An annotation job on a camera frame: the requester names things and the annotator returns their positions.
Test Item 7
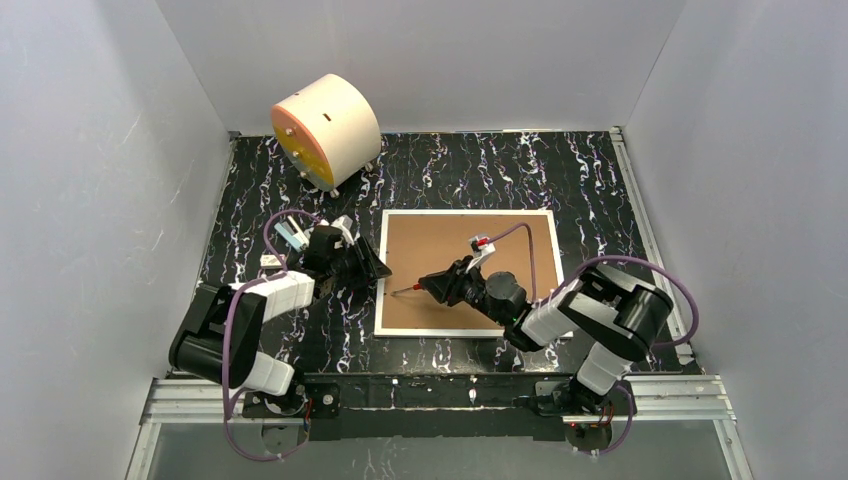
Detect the white staple box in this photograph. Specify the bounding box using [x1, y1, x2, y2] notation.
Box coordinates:
[260, 254, 285, 269]

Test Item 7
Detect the blue red screwdriver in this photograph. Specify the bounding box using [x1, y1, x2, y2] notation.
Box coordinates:
[390, 283, 422, 296]

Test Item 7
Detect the white picture frame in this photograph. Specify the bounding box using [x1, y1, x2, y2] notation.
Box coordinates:
[373, 209, 575, 340]

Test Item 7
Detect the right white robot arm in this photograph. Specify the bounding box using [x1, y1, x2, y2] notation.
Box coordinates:
[414, 257, 674, 415]

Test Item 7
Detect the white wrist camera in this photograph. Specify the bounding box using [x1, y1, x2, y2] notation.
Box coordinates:
[466, 236, 496, 272]
[330, 215, 356, 250]

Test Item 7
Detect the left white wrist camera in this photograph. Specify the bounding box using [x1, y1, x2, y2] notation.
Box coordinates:
[330, 215, 356, 250]

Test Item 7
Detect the light blue stapler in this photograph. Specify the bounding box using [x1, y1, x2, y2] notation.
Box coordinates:
[274, 222, 309, 252]

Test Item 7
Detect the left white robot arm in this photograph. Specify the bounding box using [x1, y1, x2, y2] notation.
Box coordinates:
[168, 221, 392, 396]

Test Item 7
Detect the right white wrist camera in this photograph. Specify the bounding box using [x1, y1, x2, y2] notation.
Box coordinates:
[466, 236, 496, 272]

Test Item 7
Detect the cylindrical beige drawer cabinet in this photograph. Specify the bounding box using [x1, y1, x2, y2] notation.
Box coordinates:
[270, 74, 382, 198]

